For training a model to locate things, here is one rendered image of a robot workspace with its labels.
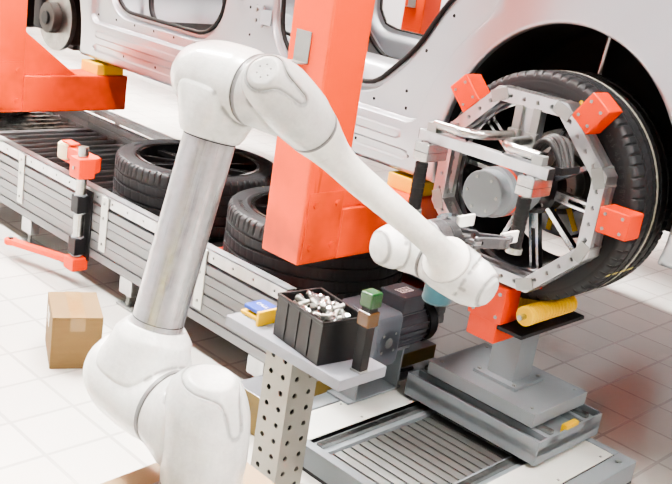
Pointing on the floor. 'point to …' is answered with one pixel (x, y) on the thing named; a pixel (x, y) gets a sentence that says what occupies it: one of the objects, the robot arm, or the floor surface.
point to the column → (282, 421)
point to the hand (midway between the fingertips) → (492, 228)
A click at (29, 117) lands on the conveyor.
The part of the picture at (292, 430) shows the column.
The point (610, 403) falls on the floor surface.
